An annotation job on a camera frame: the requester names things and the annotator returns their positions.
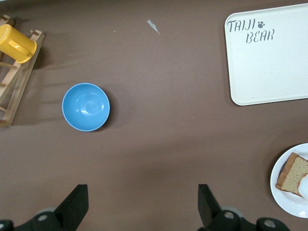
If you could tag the blue bowl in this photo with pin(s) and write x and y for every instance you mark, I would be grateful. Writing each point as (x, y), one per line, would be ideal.
(85, 107)

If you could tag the yellow mug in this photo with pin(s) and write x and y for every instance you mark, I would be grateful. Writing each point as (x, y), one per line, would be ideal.
(16, 41)

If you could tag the bread slice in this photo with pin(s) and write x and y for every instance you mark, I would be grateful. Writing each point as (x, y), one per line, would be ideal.
(292, 175)

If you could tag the white round plate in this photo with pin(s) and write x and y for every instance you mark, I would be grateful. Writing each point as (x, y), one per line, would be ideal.
(285, 204)

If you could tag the wooden peg drying rack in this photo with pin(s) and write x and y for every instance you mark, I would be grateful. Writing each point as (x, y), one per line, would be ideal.
(24, 72)

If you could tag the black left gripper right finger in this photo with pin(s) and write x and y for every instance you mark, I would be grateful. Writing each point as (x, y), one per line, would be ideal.
(211, 216)

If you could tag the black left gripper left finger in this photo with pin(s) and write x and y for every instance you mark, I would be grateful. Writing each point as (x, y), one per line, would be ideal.
(69, 211)

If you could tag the cream bear print tray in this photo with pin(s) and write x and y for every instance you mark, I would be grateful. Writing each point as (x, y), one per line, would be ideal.
(267, 67)

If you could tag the fried egg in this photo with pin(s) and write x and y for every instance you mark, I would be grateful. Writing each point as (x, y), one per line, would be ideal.
(304, 187)

